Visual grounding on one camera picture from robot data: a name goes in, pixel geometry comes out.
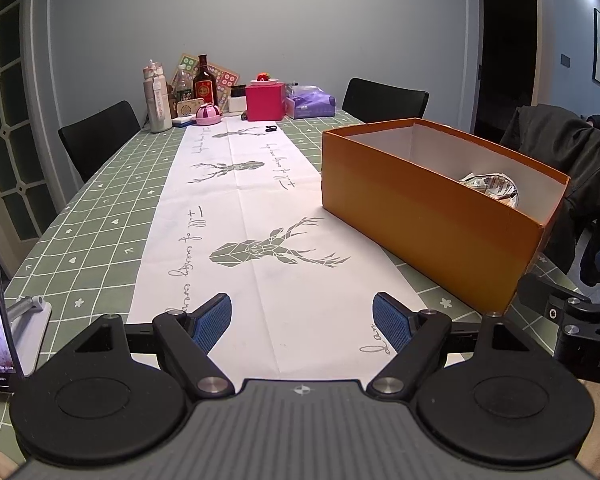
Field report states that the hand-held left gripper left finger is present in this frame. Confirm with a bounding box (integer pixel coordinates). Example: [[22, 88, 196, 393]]
[[77, 292, 235, 397]]

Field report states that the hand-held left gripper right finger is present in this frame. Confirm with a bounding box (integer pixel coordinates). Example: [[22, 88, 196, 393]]
[[367, 291, 531, 396]]

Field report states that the orange cardboard box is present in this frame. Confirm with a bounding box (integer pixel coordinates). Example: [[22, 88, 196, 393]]
[[321, 117, 572, 313]]

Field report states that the silver snack bag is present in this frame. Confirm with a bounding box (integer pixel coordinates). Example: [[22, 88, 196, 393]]
[[459, 171, 521, 209]]

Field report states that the black jacket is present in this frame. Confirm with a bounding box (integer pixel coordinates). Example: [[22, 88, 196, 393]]
[[500, 104, 600, 286]]

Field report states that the white printed table runner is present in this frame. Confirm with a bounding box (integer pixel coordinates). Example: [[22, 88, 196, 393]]
[[127, 119, 431, 381]]

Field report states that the white phone stand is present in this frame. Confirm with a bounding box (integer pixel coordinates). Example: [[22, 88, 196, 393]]
[[2, 296, 52, 377]]

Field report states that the pink round container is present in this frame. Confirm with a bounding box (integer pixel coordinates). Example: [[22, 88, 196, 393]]
[[195, 102, 224, 126]]

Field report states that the small beige radio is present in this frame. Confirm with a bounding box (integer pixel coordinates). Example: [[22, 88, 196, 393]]
[[175, 99, 206, 120]]

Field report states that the black chair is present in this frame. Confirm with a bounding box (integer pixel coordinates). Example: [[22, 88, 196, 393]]
[[341, 77, 430, 123], [57, 100, 142, 183]]

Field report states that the magenta box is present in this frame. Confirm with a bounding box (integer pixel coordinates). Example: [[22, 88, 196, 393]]
[[245, 82, 287, 122]]

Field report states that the white water bottle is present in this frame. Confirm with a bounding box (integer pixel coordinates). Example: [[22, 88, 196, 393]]
[[141, 59, 173, 133]]

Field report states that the purple tissue box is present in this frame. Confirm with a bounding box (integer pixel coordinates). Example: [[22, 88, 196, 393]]
[[285, 82, 337, 120]]

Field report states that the dark brown glass bottle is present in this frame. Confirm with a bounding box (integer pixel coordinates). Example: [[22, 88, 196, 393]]
[[192, 53, 217, 106]]

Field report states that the clear plastic bottle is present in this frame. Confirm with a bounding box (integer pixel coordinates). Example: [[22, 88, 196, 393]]
[[172, 64, 193, 103]]

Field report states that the patterned card with circles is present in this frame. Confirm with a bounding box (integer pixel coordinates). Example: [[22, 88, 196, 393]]
[[172, 53, 241, 106]]

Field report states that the glass panel door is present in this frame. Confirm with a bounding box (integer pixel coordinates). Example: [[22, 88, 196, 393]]
[[0, 0, 56, 271]]

